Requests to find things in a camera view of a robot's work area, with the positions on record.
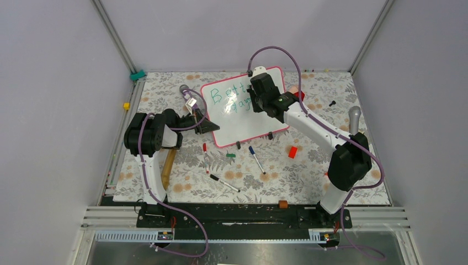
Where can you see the silver toy microphone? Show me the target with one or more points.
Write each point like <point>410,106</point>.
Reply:
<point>354,117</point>

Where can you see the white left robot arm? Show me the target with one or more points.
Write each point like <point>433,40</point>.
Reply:
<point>147,134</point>

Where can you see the pink framed whiteboard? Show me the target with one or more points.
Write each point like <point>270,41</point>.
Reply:
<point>229,105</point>

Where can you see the pink peach object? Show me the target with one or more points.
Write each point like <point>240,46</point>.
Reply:
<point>293,89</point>

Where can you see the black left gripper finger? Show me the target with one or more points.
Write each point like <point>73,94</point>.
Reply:
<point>196,123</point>
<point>206,126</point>

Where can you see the red orange block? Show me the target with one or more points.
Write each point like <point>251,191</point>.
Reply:
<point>292,152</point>

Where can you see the teal corner clamp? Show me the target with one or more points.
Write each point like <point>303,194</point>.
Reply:
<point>138,75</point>

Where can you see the purple glitter toy microphone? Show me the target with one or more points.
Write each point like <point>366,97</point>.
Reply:
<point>190,102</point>

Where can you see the white slotted cable duct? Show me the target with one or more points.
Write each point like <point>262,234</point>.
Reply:
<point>168,237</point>

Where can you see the red hollow block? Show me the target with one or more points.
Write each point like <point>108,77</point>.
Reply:
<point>301,95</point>

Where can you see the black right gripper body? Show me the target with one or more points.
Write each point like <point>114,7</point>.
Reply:
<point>258,102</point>

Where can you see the red capped marker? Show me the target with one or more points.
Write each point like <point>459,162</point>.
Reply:
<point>206,163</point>

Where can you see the brown small cube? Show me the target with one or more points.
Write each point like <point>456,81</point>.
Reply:
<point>283,204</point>

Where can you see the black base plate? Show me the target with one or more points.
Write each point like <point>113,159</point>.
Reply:
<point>266,221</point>

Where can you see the blue capped marker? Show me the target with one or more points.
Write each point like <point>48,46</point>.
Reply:
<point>256,159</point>

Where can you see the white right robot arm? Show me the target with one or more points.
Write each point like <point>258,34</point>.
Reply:
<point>349,154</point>

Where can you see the black capped marker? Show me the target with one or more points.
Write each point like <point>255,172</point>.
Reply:
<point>215,178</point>

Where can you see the wooden pestle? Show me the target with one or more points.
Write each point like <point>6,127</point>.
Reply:
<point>167,168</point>

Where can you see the floral patterned mat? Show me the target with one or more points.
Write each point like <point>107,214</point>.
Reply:
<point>301,180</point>

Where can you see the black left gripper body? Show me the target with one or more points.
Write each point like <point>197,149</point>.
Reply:
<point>187,121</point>

